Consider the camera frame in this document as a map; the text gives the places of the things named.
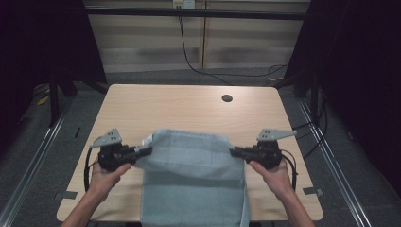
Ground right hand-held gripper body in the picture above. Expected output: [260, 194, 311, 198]
[250, 128, 298, 170]

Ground metal floor rail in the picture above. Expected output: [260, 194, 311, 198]
[297, 98, 374, 227]
[0, 102, 74, 227]

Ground black floor cables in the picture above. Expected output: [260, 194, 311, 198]
[291, 89, 329, 159]

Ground black curtain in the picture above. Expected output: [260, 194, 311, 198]
[0, 0, 108, 155]
[282, 0, 401, 198]

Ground yellow object on floor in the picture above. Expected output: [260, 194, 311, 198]
[36, 94, 51, 107]

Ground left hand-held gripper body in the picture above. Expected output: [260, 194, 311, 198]
[90, 128, 137, 173]

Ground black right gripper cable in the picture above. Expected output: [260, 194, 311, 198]
[279, 148, 299, 192]

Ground white wall socket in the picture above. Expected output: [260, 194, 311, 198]
[172, 0, 197, 9]

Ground light blue towel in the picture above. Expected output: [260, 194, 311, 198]
[133, 128, 251, 227]

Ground person's right hand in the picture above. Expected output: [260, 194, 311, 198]
[249, 160, 296, 201]

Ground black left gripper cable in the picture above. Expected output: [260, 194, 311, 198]
[83, 147, 96, 193]

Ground black metal stand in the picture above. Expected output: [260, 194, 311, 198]
[48, 70, 61, 128]
[309, 72, 320, 125]

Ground long black wall cable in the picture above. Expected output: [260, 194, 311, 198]
[178, 15, 288, 87]

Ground person's left hand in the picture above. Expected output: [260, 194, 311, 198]
[89, 162, 131, 198]

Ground grey tape strip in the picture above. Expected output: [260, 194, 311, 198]
[61, 190, 78, 201]
[303, 187, 324, 197]

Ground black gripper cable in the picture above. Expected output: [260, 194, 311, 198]
[279, 148, 299, 192]
[83, 147, 96, 193]

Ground black horizontal metal bar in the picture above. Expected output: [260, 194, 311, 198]
[84, 7, 307, 22]

